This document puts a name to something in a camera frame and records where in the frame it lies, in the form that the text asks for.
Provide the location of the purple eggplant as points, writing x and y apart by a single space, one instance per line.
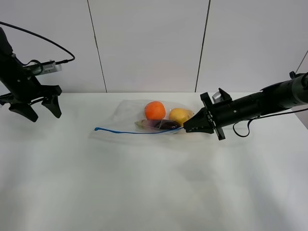
163 124

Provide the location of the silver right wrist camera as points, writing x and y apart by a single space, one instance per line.
217 97

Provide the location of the yellow pear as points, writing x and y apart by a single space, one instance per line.
180 115

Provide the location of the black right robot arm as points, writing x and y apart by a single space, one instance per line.
271 101

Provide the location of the orange fruit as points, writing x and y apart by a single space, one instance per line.
155 110

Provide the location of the clear zip bag blue seal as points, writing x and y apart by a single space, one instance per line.
136 118

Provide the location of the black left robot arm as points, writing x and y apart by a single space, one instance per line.
4 45

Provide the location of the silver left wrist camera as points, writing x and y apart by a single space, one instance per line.
45 68

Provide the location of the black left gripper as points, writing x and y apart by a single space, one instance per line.
25 89

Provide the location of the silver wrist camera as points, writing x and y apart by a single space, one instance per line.
45 68
217 97

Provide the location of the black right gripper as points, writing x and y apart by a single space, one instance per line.
207 120

